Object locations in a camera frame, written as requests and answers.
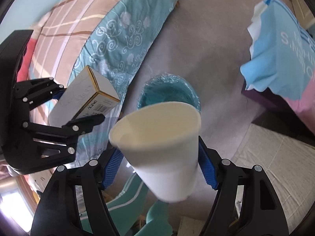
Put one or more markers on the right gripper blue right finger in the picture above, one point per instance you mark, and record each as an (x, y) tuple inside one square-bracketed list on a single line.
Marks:
[(208, 162)]

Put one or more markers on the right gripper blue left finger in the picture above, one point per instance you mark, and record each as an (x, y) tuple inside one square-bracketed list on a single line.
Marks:
[(112, 162)]

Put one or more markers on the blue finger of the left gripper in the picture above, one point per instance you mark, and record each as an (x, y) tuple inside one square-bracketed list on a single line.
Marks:
[(58, 94), (84, 125)]

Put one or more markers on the white gold-edged carton box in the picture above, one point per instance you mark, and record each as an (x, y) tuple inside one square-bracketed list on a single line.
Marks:
[(90, 93)]

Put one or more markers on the white paper cup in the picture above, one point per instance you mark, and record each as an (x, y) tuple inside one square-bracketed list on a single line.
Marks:
[(160, 142)]

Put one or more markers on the teal trash bin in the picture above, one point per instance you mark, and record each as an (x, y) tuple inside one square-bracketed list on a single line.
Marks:
[(167, 87)]

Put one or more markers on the blue pink towel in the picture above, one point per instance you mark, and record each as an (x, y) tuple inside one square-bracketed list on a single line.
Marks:
[(282, 58)]

